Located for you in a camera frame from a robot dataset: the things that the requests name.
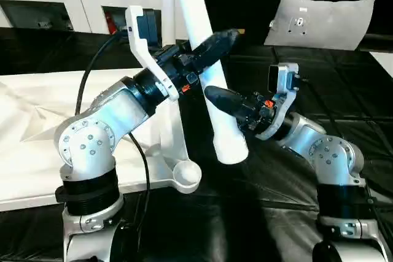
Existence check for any black work mat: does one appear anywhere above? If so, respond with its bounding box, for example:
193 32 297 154
0 27 393 262

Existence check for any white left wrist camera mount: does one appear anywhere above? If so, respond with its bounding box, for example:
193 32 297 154
125 6 180 101

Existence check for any white plastic table top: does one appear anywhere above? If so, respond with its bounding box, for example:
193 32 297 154
0 67 203 213

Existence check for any grey cushion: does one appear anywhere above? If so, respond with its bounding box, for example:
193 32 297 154
263 0 376 52

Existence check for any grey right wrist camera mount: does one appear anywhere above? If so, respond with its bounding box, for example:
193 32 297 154
254 63 300 141

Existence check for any white flat board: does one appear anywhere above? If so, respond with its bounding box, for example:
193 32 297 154
370 50 393 79

